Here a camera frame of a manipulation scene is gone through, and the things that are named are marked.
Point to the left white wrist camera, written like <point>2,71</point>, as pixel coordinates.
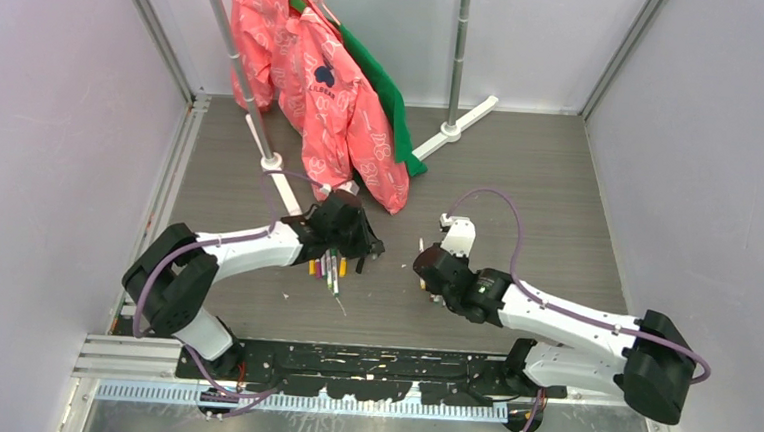
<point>350,186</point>

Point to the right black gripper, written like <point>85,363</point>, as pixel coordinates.
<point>462,260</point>

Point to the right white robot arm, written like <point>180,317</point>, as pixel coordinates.
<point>644,360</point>

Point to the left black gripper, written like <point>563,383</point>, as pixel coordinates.
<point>367,242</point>

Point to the white ribbed cable duct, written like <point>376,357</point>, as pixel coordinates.
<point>196,395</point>

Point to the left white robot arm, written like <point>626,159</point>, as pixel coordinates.
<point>170,281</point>

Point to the pink patterned jacket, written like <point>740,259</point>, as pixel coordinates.
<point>294,57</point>

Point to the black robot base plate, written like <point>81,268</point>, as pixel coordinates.
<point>373,373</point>

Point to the green garment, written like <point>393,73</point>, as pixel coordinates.
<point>389,96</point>

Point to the green capped marker left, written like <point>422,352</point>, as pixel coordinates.
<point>333,273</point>

